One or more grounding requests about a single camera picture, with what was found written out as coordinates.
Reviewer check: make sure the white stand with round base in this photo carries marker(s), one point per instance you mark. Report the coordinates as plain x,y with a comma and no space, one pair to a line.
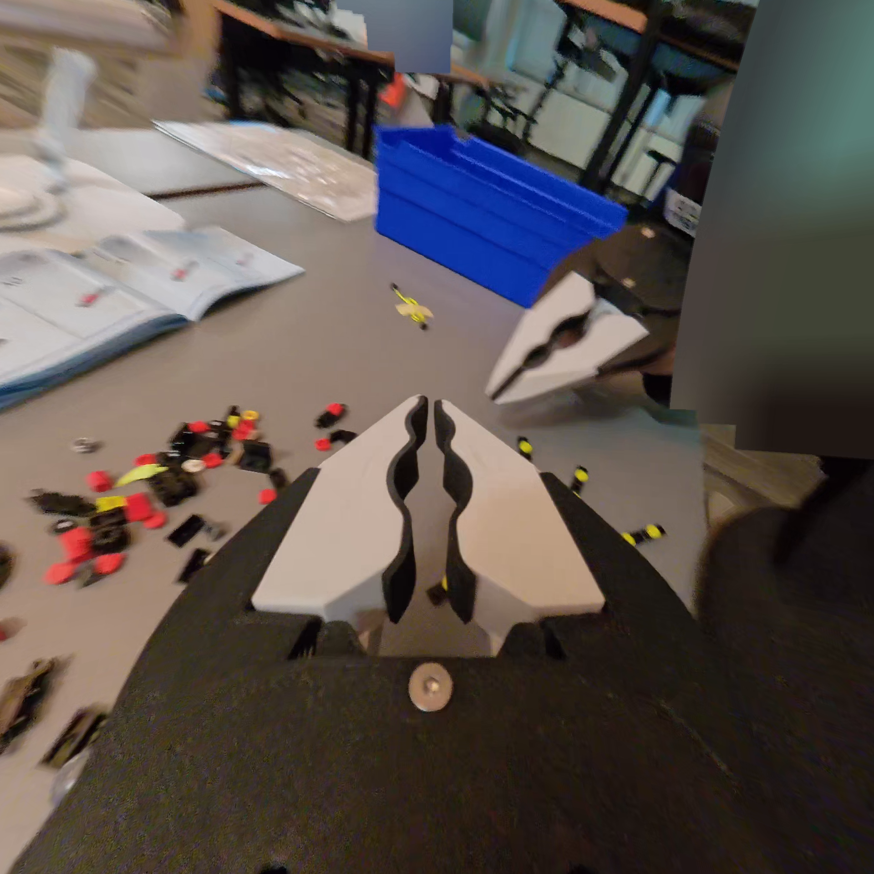
65,102

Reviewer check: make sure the blue plastic bin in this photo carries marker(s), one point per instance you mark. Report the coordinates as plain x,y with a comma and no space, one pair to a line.
478,218

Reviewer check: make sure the orange object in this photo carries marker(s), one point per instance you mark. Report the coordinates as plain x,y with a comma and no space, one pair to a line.
394,90

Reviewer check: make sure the lego instruction booklet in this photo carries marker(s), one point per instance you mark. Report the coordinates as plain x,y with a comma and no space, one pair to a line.
102,300

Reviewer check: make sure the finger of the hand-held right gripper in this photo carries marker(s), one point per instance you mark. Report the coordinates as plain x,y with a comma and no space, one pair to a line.
587,355
546,311

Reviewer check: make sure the black yellow lego spider model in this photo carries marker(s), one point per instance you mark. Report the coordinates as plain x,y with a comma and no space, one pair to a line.
524,448

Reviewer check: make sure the clear plastic bag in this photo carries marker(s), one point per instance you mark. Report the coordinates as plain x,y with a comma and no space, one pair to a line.
287,167

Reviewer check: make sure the white rounded board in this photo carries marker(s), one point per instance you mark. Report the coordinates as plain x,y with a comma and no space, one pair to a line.
116,205

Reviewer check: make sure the pile of loose lego pieces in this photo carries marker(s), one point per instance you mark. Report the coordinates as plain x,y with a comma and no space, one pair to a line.
171,485

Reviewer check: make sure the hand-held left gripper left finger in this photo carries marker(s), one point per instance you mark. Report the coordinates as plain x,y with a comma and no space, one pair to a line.
328,539

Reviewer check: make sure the beige tape piece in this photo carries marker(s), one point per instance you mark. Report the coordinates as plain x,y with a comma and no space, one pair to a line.
422,313

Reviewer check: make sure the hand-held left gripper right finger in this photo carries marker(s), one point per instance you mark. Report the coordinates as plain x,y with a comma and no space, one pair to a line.
519,539

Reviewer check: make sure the black red lego clip assembly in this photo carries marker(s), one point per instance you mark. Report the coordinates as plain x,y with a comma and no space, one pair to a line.
332,413

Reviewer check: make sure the wooden table with black legs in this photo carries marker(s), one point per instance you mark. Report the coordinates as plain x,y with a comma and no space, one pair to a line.
362,102
614,130

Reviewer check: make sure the black lego bracket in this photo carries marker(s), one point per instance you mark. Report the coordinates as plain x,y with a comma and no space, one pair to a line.
343,437

